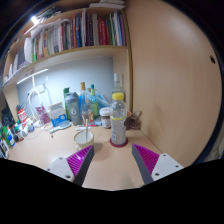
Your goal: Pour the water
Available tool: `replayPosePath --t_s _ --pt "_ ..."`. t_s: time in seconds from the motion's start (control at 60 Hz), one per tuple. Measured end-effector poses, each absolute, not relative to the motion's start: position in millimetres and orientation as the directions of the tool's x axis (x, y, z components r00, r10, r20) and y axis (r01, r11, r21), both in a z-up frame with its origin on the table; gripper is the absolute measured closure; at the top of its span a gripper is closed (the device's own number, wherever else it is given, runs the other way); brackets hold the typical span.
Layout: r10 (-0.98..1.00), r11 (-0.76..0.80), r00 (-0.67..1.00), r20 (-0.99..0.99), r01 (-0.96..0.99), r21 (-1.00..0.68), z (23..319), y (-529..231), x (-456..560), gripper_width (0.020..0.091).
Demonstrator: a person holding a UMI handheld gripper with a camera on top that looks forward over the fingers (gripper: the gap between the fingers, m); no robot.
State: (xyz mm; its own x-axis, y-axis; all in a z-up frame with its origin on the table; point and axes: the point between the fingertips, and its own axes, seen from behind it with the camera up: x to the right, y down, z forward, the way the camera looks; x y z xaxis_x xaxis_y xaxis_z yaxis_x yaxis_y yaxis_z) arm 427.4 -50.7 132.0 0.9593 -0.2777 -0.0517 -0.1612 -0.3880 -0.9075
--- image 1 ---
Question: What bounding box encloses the pink carton box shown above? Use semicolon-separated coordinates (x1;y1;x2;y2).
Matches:
35;105;51;126

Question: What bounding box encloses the light blue hairbrush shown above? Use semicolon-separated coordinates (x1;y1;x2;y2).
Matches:
48;121;73;135

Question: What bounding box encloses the white wall power outlet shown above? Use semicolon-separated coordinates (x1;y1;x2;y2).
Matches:
33;83;48;94

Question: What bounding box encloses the red and white bottle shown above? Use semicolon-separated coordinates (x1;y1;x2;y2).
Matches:
17;107;28;125

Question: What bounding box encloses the clear glass bottle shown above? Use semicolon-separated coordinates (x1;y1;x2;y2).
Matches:
111;72;127;104

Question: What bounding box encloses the wooden shelf unit with books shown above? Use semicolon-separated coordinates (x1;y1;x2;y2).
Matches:
0;0;134;111

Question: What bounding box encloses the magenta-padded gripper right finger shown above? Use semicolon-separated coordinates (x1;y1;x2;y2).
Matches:
131;143;185;186

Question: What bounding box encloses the flat round red coaster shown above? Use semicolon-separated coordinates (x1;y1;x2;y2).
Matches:
108;136;130;149

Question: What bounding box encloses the white squeeze tube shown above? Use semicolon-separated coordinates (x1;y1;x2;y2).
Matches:
75;125;98;132

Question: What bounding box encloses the cream mug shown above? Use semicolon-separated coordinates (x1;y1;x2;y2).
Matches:
73;129;95;152

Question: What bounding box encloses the blue and white box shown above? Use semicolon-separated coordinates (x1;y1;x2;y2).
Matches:
47;101;69;128

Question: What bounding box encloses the clear bottle with yellow cap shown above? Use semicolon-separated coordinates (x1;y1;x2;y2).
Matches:
109;92;129;146

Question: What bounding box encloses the thin stirring stick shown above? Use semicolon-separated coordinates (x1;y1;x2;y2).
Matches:
84;118;90;144

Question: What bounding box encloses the brown spread jar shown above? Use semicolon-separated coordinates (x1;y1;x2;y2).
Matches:
98;106;113;130

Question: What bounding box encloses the green-capped plastic bottle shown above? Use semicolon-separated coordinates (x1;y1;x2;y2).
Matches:
89;83;101;120

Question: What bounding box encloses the small brown bag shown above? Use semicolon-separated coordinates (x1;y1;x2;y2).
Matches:
125;110;144;131

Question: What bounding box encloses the green glass bottle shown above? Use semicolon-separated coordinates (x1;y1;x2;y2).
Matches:
62;87;71;122

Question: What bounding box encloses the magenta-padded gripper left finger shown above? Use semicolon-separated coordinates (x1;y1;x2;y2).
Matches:
44;144;96;187

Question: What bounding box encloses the blue bottle with yellow cap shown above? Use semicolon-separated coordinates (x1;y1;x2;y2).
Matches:
78;81;90;123

